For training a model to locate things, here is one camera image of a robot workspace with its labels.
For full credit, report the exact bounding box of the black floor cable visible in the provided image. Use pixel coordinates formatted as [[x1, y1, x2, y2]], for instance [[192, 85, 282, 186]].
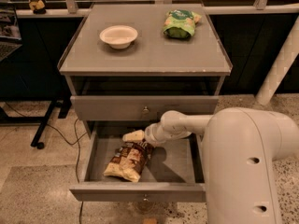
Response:
[[3, 102, 88, 224]]

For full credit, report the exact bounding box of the open grey middle drawer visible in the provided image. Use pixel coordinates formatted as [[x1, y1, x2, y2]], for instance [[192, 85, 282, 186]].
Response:
[[70, 121, 206, 203]]

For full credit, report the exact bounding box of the brass top drawer knob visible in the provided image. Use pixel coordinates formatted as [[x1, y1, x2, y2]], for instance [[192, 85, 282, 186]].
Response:
[[142, 106, 150, 114]]

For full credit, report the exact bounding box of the small yellow black object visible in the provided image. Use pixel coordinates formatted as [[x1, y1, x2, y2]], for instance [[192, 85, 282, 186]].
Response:
[[29, 0, 46, 14]]

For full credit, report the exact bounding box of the brass middle drawer knob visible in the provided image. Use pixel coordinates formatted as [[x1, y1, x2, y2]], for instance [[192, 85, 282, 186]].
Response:
[[143, 194, 149, 202]]

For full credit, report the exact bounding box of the green chip bag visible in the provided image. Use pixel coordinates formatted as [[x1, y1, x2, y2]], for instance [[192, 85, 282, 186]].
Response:
[[163, 9, 202, 39]]

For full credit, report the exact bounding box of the grey drawer cabinet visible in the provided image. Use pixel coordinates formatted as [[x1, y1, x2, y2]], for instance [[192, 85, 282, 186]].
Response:
[[57, 3, 234, 142]]

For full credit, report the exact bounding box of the black desk leg frame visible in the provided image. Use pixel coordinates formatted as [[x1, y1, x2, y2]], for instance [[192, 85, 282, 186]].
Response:
[[0, 100, 71, 149]]

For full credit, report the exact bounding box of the brown chip bag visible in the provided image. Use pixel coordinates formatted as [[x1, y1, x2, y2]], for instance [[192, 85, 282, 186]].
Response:
[[103, 140, 154, 182]]

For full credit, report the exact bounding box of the white paper bowl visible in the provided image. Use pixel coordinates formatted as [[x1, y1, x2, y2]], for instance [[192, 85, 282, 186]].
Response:
[[99, 25, 138, 49]]

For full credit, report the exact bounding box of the brass drawer knob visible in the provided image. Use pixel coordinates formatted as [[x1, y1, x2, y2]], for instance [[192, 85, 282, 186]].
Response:
[[143, 194, 149, 202], [142, 106, 150, 114]]

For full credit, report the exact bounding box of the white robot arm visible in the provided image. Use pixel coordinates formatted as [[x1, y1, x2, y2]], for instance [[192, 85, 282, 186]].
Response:
[[143, 107, 299, 224]]

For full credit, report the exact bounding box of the dark laptop on desk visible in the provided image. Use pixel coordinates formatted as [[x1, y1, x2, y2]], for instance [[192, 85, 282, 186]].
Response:
[[0, 2, 22, 61]]

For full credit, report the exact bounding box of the closed grey top drawer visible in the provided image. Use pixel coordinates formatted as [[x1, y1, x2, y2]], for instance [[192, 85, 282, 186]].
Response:
[[71, 95, 219, 121]]

